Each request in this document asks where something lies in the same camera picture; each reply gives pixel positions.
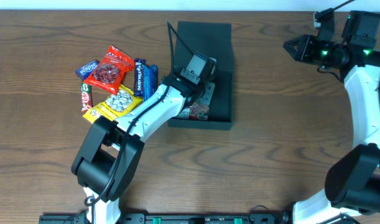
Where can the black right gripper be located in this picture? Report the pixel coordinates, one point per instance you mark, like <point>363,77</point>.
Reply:
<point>306,48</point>

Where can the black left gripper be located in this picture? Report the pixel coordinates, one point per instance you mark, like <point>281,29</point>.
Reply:
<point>201,92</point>

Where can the dark green gift box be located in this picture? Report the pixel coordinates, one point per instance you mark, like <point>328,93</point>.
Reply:
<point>212,40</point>

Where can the black red snack packet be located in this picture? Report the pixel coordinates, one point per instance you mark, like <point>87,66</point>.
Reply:
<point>199,110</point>

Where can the blue biscuit packet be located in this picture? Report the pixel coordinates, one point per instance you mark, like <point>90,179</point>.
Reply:
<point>150,81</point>

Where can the purple Dairy Milk bar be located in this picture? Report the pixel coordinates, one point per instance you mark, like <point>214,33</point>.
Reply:
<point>139,76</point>

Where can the red Hacks candy bag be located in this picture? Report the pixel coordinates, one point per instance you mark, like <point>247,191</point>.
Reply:
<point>110,72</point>

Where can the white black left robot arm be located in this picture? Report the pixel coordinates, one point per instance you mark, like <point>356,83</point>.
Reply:
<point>109,155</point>

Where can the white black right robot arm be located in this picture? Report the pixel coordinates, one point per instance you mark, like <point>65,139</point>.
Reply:
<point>352,185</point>

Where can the yellow Hacks candy bag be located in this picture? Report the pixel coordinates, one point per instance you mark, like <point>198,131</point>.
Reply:
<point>115,106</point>

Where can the red KitKat bar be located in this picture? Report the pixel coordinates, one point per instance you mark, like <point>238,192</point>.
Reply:
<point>86,97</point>

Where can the blue Eclipse mints box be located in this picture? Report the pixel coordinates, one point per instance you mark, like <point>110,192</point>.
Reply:
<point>84,71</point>

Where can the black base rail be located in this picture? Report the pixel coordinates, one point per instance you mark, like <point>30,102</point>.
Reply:
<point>140,218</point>

